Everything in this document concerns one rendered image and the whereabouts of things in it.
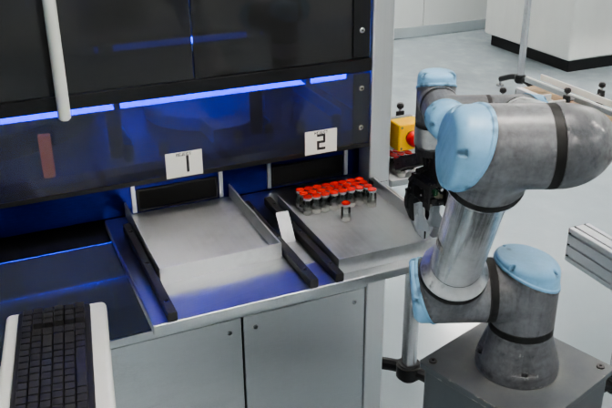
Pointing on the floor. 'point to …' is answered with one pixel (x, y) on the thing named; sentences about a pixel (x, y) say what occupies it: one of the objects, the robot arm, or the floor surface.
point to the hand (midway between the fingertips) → (422, 231)
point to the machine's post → (378, 149)
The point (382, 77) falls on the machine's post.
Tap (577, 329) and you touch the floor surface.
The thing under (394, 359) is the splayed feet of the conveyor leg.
